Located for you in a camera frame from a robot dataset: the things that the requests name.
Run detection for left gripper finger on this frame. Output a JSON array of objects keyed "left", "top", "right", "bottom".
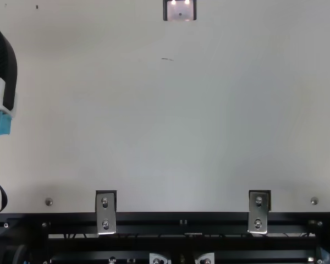
[{"left": 0, "top": 22, "right": 18, "bottom": 119}]

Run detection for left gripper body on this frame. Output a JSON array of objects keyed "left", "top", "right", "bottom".
[{"left": 0, "top": 109, "right": 12, "bottom": 139}]

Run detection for small square scanner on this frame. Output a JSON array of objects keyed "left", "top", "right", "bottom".
[{"left": 162, "top": 0, "right": 197, "bottom": 22}]

